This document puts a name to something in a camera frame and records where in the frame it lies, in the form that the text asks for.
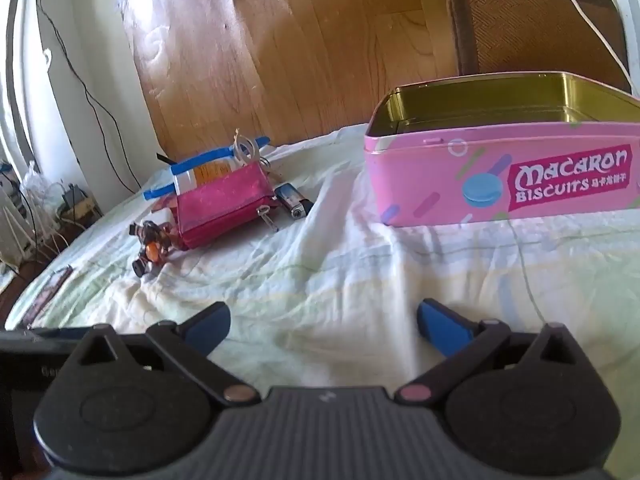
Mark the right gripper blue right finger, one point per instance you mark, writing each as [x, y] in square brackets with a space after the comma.
[466, 346]

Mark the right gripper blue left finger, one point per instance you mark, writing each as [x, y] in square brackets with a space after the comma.
[185, 348]

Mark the magenta zip pouch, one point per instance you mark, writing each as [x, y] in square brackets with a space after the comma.
[223, 205]

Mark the blue polka dot bow headband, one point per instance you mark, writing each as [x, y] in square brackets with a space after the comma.
[244, 150]

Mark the pastel checked bed sheet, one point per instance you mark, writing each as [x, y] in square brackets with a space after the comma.
[331, 299]

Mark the pink macaron biscuit tin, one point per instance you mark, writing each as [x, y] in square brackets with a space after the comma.
[502, 146]

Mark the wooden pattern board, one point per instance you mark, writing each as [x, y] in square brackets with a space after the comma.
[288, 69]

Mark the brown woven chair back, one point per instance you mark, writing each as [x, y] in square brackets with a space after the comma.
[493, 36]

